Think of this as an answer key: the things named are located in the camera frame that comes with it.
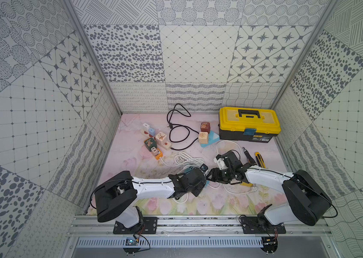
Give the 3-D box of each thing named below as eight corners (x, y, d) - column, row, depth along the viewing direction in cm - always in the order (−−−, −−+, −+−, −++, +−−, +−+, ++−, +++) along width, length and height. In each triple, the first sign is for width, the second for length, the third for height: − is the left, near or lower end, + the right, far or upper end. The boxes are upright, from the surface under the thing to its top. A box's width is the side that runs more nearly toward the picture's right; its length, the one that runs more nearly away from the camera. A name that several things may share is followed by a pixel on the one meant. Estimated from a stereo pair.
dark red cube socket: (200, 137, 109) (201, 130, 102) (200, 129, 113) (200, 122, 107) (209, 137, 109) (211, 130, 102) (208, 129, 113) (210, 122, 107)
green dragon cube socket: (146, 149, 103) (143, 141, 96) (153, 143, 105) (150, 136, 98) (151, 154, 100) (149, 147, 93) (158, 149, 102) (156, 141, 96)
